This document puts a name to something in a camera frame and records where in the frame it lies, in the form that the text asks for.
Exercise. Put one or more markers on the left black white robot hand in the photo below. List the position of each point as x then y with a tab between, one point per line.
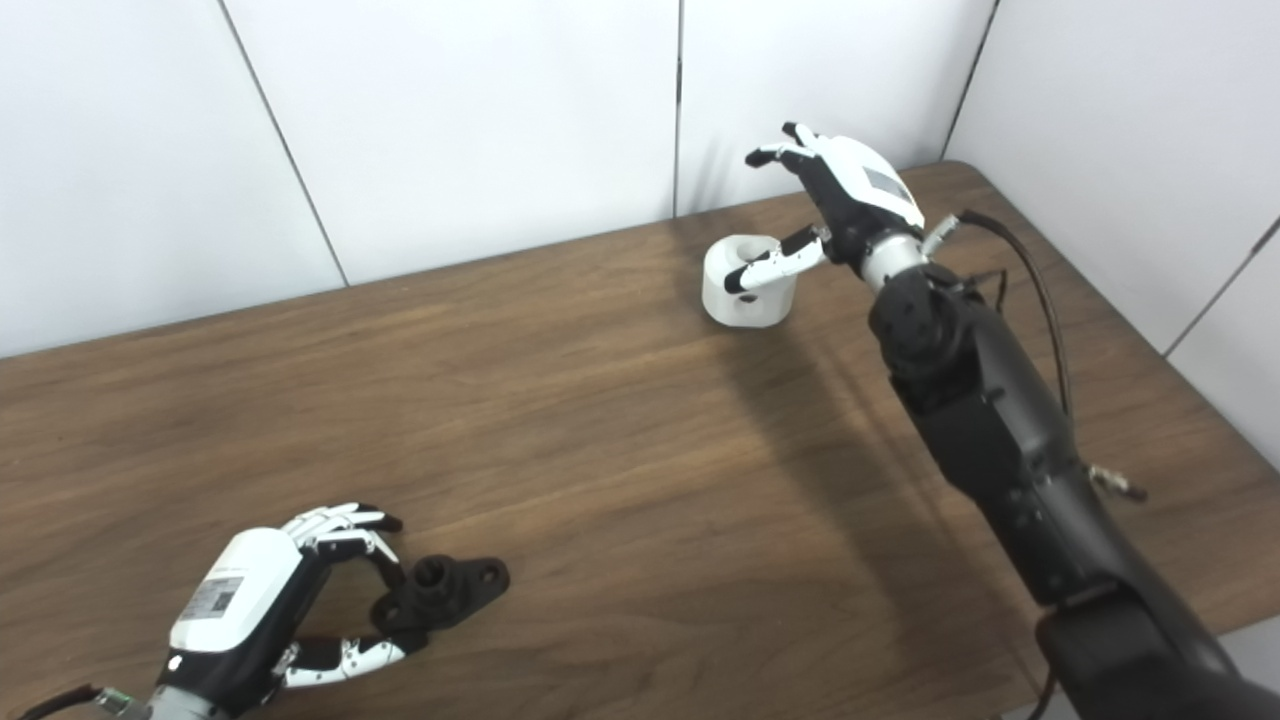
240	590

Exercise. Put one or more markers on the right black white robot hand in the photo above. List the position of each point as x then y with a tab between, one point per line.
860	185

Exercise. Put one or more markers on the round white cylinder piece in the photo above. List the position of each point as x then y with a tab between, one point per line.
765	305

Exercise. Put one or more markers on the black flanged holder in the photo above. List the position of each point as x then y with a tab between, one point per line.
450	585

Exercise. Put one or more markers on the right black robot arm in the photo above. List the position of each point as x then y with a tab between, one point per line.
1000	420

